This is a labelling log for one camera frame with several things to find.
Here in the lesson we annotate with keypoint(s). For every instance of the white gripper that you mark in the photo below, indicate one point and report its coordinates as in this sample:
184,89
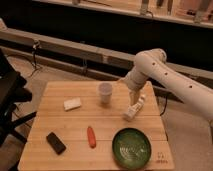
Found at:
134,97

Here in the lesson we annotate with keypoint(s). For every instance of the white ceramic cup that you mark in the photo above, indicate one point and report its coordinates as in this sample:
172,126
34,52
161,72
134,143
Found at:
105,92

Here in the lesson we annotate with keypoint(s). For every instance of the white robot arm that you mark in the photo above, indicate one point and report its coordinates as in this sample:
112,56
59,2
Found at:
151,64

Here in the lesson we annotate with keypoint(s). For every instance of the green ceramic bowl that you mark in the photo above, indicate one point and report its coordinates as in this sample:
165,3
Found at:
131,149

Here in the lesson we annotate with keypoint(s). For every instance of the white squeeze bottle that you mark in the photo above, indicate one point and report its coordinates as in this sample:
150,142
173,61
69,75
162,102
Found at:
133,110

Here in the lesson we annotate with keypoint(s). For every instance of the white sponge block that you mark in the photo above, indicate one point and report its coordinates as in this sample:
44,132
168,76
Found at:
72,104

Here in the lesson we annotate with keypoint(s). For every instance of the orange carrot toy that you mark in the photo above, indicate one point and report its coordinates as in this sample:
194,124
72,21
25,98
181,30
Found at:
91,137

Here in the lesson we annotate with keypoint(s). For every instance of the wooden folding table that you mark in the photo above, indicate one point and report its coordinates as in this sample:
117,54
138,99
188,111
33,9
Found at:
71,128

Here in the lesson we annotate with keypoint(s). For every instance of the black rectangular block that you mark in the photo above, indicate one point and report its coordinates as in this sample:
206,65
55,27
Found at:
57,145

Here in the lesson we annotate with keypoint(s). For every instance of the black tripod stand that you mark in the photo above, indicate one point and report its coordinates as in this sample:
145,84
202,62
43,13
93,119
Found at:
35,65

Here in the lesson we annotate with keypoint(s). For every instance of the black chair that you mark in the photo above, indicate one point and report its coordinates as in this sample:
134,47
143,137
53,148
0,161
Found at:
12,90

